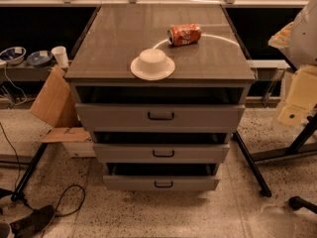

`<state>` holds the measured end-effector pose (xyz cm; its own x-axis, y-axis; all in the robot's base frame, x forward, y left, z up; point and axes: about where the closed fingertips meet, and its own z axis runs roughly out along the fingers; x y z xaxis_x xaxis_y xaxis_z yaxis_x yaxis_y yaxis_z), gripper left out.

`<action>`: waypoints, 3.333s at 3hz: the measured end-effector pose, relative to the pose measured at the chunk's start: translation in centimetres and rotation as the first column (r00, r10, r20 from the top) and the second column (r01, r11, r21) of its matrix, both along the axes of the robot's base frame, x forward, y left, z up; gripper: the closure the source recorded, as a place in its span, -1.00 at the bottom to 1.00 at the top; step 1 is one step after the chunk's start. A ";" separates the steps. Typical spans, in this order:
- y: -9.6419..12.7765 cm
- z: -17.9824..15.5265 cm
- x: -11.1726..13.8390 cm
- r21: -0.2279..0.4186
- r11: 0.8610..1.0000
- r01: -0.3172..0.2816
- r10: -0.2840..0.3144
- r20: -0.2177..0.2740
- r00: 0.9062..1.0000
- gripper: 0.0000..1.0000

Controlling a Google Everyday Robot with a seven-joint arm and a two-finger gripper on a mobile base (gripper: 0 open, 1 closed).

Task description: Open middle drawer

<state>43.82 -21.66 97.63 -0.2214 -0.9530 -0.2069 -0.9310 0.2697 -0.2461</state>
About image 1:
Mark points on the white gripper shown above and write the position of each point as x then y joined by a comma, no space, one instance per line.
303,37

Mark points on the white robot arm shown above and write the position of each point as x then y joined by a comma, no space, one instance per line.
298,42

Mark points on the grey drawer cabinet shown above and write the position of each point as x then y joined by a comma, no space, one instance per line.
213,71

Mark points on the grey top drawer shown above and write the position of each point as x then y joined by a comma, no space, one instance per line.
165,118

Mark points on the grey low shelf right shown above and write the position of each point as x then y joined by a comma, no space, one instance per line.
268,89

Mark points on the grey low shelf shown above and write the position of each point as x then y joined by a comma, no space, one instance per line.
268,89
23,72

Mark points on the black right stand leg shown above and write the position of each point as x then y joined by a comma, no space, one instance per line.
265,191

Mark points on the black stand leg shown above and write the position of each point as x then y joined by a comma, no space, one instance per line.
265,191
18,193

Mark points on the black caster foot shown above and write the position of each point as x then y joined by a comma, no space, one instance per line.
296,202

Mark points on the orange soda can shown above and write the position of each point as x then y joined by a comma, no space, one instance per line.
185,34

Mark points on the white upturned bowl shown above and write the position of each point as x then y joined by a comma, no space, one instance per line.
152,64

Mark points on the brown cardboard box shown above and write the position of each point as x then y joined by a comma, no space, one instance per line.
55,106

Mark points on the white paper cup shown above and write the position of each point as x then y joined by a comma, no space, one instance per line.
60,56

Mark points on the blue bowl right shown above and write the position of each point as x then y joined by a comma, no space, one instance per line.
40,58

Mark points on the blue bowl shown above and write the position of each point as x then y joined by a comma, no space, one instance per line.
13,56
40,58

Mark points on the grey low shelf left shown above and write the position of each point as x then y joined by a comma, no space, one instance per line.
23,72

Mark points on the blue bowl left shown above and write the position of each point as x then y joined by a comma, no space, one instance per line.
13,56

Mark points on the black shoe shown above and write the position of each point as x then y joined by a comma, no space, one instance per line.
29,226

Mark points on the black left stand leg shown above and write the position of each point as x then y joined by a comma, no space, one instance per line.
18,193

